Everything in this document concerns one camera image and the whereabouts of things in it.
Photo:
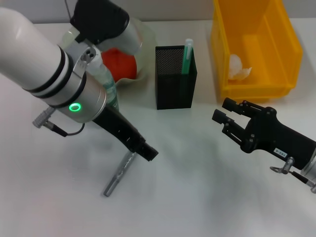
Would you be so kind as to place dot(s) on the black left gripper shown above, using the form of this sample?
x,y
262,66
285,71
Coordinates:
x,y
118,128

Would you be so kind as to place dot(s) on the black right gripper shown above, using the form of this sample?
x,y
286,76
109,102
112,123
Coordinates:
x,y
274,138

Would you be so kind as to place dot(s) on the grey glitter pen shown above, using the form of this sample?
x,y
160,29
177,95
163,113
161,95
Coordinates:
x,y
118,175

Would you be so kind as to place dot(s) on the white paper ball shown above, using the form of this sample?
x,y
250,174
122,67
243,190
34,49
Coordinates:
x,y
237,66

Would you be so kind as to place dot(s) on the green utility knife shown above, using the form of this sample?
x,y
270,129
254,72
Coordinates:
x,y
186,59

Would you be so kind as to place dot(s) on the clear water bottle green label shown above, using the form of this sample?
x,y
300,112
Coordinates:
x,y
109,86

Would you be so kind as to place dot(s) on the orange fruit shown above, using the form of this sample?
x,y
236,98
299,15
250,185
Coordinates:
x,y
123,66

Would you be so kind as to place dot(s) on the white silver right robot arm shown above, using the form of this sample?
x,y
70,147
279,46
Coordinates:
x,y
311,168

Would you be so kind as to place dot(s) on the black mesh pen holder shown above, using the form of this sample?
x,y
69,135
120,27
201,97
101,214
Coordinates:
x,y
172,91

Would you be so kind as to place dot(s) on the pale green glass fruit plate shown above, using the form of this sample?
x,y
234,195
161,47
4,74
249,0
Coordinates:
x,y
148,49

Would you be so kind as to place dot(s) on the yellow plastic bin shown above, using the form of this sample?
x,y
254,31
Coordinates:
x,y
269,61

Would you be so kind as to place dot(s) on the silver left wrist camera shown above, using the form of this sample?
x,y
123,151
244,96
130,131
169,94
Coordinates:
x,y
103,22

